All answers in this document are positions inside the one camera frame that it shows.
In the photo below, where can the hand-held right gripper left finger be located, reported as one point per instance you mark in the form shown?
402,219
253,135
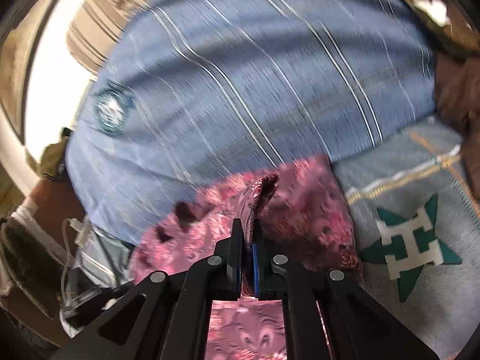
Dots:
234,255

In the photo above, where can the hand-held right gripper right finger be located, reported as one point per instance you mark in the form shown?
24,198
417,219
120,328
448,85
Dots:
256,266

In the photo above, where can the pink floral garment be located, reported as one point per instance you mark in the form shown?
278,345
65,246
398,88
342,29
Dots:
300,210

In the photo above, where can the silver grey cloth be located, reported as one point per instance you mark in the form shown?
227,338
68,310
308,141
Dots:
101,258

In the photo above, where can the blue plaid pillow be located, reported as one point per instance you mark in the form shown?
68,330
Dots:
243,82

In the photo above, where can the grey printed bedsheet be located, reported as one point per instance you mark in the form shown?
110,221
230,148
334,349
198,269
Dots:
431,300

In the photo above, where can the brown wooden board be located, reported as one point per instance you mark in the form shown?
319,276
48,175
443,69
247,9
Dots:
56,202

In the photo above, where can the olive green cloth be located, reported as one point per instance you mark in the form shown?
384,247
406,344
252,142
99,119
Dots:
54,155

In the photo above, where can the dark furry cloth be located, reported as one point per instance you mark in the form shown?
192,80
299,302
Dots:
26,262

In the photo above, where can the plain brown cloth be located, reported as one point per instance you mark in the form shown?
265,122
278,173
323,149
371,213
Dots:
457,93

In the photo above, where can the beige striped cloth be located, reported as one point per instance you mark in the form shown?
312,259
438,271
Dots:
101,18

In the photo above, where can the brown floral cloth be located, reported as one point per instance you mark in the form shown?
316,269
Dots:
446,15

